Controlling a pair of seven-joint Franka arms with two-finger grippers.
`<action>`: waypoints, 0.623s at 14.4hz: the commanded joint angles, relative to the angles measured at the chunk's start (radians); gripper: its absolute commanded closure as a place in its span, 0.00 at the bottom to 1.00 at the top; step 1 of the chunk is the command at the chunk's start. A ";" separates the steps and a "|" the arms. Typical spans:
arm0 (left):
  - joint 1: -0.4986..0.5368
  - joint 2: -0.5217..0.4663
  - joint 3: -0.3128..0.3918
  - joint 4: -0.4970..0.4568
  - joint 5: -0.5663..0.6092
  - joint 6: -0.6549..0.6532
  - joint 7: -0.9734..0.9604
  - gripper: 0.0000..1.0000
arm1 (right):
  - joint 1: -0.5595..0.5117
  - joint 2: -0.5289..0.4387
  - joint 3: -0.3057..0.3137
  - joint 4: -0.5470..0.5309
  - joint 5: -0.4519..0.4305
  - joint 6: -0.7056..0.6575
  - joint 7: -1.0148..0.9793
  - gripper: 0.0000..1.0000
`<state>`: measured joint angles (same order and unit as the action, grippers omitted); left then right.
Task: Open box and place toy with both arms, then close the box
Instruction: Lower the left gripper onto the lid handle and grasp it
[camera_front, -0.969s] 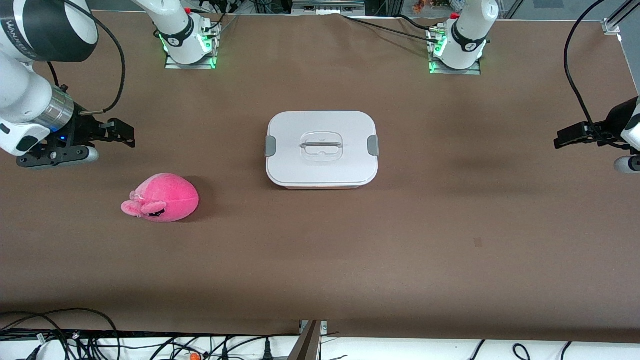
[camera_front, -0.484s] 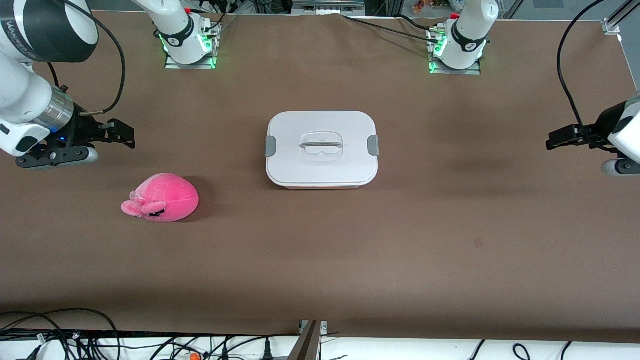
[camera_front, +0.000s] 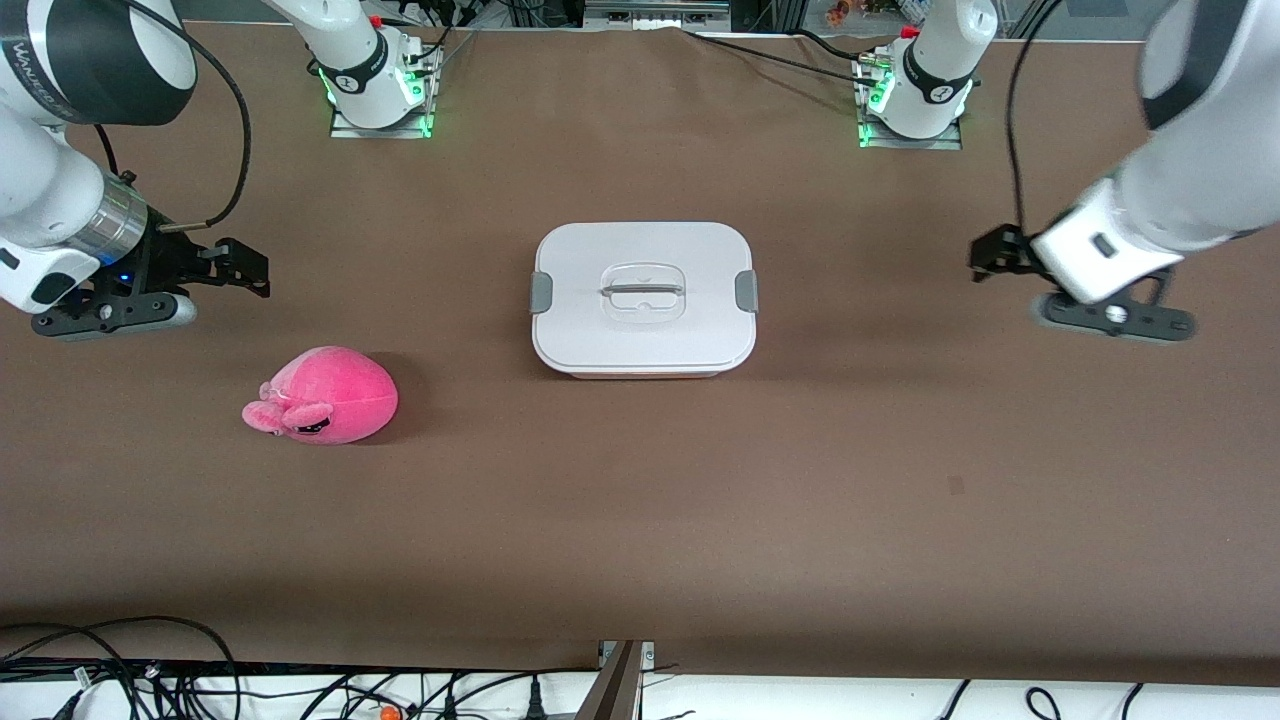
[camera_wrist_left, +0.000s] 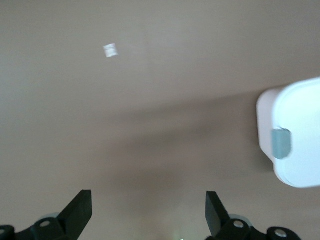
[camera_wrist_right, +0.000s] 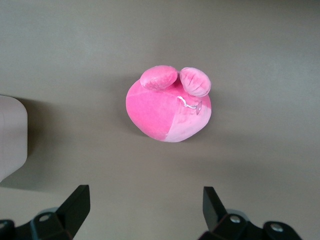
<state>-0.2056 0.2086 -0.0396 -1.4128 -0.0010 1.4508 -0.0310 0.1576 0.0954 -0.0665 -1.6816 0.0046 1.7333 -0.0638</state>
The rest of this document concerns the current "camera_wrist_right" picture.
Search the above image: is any pink plush toy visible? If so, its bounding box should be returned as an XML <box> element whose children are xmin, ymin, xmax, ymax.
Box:
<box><xmin>125</xmin><ymin>64</ymin><xmax>213</xmax><ymax>143</ymax></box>

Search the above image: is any brown table mat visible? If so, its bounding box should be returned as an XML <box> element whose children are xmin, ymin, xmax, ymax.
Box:
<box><xmin>0</xmin><ymin>0</ymin><xmax>320</xmax><ymax>240</ymax></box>

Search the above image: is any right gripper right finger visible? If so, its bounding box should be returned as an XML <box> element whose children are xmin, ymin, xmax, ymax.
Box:
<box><xmin>197</xmin><ymin>186</ymin><xmax>305</xmax><ymax>240</ymax></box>

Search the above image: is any white box lid with handle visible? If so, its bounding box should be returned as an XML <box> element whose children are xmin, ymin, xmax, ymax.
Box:
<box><xmin>0</xmin><ymin>94</ymin><xmax>28</xmax><ymax>185</ymax></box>

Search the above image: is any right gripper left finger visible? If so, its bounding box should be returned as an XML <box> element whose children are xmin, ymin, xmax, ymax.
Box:
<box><xmin>0</xmin><ymin>184</ymin><xmax>90</xmax><ymax>240</ymax></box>

